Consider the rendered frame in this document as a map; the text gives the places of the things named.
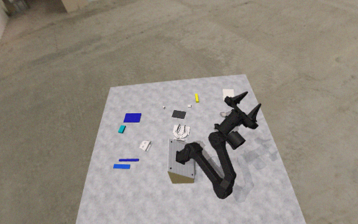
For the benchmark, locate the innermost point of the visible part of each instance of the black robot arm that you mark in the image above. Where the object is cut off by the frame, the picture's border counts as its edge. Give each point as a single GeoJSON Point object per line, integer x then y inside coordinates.
{"type": "Point", "coordinates": [221, 186]}

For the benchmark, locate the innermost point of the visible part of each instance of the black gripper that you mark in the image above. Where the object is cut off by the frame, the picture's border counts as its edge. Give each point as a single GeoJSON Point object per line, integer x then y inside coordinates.
{"type": "Point", "coordinates": [235, 117]}

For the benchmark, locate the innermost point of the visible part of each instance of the small teal block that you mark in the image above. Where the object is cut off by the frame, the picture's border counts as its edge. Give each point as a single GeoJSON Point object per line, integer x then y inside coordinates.
{"type": "Point", "coordinates": [121, 129]}

